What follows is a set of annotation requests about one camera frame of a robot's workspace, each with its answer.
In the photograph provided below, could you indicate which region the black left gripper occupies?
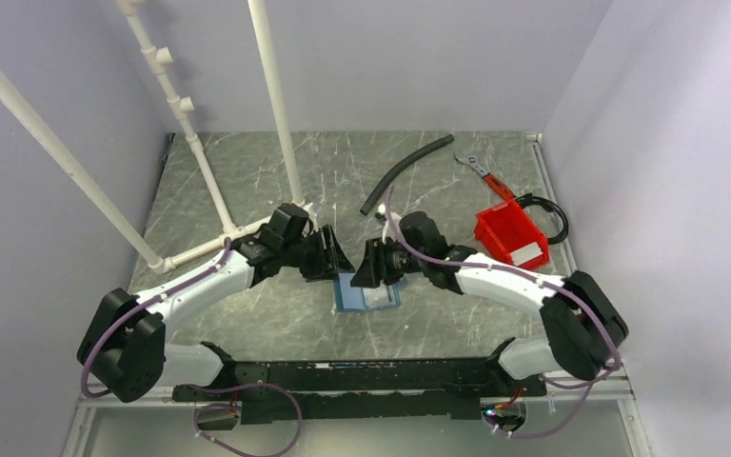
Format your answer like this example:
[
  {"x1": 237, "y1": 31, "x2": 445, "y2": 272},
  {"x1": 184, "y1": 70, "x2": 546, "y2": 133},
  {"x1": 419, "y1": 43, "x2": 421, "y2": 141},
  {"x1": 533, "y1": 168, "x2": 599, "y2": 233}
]
[{"x1": 282, "y1": 225, "x2": 355, "y2": 283}]

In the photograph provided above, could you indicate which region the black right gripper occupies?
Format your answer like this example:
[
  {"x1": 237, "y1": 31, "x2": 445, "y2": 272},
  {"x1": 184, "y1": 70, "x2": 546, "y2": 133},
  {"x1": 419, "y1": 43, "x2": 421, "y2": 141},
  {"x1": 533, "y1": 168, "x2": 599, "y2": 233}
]
[{"x1": 350, "y1": 235, "x2": 428, "y2": 288}]

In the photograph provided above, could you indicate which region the blue card holder wallet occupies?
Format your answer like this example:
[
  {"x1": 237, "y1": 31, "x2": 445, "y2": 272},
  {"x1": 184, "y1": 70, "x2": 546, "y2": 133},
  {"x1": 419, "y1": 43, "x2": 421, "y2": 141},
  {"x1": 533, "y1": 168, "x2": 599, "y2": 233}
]
[{"x1": 333, "y1": 272, "x2": 401, "y2": 313}]

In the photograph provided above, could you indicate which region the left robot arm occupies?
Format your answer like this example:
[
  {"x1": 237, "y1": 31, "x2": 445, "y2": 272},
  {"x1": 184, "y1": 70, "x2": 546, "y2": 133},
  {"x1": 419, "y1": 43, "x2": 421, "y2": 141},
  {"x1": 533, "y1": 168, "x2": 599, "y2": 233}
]
[{"x1": 76, "y1": 204, "x2": 355, "y2": 403}]

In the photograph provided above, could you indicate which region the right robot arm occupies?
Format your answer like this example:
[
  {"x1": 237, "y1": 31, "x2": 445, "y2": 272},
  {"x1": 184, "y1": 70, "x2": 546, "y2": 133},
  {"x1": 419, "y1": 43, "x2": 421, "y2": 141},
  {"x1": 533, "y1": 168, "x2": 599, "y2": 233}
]
[{"x1": 351, "y1": 210, "x2": 629, "y2": 395}]

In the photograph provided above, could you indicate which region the stack of white cards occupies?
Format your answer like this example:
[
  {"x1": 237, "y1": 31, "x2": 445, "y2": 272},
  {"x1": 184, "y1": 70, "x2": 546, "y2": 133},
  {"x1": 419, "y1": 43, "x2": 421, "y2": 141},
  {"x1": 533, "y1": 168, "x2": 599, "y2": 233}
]
[{"x1": 510, "y1": 243, "x2": 549, "y2": 269}]

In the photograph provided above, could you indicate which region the red plastic bin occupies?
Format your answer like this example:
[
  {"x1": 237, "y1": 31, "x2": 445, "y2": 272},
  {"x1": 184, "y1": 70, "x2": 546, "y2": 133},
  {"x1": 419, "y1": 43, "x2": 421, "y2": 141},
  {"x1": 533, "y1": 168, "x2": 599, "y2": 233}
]
[{"x1": 474, "y1": 201, "x2": 550, "y2": 271}]

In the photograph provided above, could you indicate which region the black base bar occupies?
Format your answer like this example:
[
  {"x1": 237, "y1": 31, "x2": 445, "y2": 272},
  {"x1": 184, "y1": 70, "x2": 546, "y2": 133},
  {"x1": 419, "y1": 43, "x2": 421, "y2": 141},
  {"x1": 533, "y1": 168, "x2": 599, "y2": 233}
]
[{"x1": 172, "y1": 353, "x2": 546, "y2": 425}]

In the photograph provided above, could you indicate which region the black foam hose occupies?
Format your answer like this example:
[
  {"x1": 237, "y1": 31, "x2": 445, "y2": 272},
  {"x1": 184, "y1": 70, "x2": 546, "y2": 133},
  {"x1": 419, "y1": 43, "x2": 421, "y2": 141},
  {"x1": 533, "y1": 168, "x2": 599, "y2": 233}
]
[{"x1": 359, "y1": 133, "x2": 455, "y2": 217}]

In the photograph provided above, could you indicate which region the red-handled adjustable wrench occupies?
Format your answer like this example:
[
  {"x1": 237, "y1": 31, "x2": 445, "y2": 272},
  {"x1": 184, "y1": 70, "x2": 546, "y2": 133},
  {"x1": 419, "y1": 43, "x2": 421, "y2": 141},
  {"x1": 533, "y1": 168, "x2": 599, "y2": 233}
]
[{"x1": 454, "y1": 152, "x2": 516, "y2": 201}]

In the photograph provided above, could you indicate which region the coiled black cable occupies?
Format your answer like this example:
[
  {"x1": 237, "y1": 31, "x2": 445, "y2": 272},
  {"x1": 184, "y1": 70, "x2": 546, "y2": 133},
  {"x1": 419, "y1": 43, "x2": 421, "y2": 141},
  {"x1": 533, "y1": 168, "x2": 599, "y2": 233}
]
[{"x1": 514, "y1": 193, "x2": 570, "y2": 246}]

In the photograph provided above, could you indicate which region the white PVC pipe frame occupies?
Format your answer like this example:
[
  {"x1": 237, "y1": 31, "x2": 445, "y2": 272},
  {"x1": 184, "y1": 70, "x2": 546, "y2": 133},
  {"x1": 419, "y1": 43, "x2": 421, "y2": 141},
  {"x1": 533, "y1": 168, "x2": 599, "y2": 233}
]
[{"x1": 0, "y1": 0, "x2": 307, "y2": 275}]

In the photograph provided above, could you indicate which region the aluminium rail at right edge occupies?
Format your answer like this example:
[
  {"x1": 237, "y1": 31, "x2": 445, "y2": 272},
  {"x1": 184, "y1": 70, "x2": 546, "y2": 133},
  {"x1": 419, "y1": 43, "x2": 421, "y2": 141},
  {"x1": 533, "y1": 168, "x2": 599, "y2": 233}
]
[{"x1": 524, "y1": 132, "x2": 602, "y2": 345}]

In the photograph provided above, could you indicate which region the aluminium rail at front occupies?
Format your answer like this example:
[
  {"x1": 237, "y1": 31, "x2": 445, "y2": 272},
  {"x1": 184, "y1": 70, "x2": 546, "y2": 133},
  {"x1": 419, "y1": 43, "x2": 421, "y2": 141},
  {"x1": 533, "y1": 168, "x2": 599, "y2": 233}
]
[{"x1": 78, "y1": 358, "x2": 635, "y2": 408}]

